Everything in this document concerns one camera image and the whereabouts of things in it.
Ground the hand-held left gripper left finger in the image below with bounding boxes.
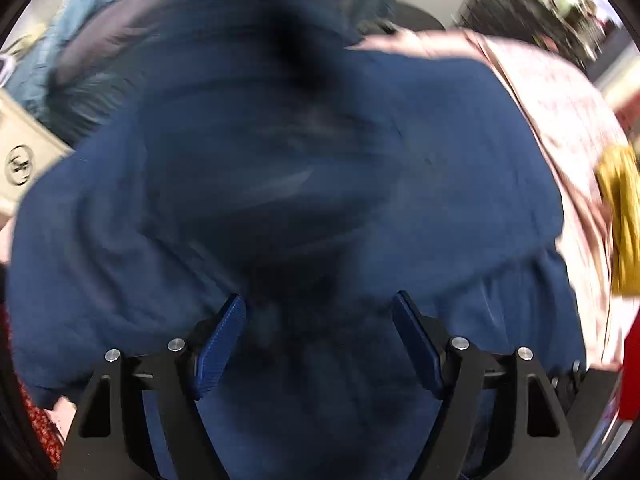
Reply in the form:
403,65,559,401
57,294,248,480

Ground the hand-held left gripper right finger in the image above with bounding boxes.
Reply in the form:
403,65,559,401
391,290,586,480

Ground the navy blue garment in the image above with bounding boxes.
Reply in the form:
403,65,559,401
5,0,588,480

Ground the pink polka dot blanket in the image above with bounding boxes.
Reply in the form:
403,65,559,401
50,394,83,443

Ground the red patterned cloth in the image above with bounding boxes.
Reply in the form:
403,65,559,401
20,385,66,466

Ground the yellow cloth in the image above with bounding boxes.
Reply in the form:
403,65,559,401
595,145,640,296

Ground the white cabinet with round logo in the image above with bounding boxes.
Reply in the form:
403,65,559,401
0,87,76,216

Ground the pink heathered blanket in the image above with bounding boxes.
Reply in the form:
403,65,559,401
350,27,631,371

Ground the black chair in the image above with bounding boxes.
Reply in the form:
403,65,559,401
392,2,446,32

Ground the light blue denim garment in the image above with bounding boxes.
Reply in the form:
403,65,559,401
5,0,161,126

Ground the black wire rack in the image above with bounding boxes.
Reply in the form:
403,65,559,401
452,0,626,76

